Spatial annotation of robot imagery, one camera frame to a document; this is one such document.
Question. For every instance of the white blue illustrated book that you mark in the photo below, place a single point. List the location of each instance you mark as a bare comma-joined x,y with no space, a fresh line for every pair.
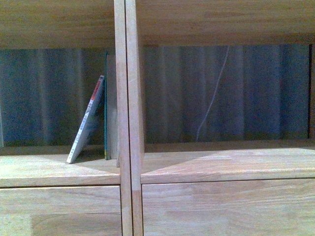
90,121

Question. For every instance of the left wooden shelf unit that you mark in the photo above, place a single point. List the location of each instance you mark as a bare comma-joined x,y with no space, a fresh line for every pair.
51,56

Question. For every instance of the teal green thin book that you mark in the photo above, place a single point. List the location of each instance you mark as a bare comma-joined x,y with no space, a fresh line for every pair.
105,107

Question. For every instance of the upper wooden drawer front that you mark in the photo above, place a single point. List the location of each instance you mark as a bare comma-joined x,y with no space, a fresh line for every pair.
60,211

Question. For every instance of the right unit upper drawer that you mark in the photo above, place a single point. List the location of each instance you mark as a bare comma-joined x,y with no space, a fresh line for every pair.
233,208

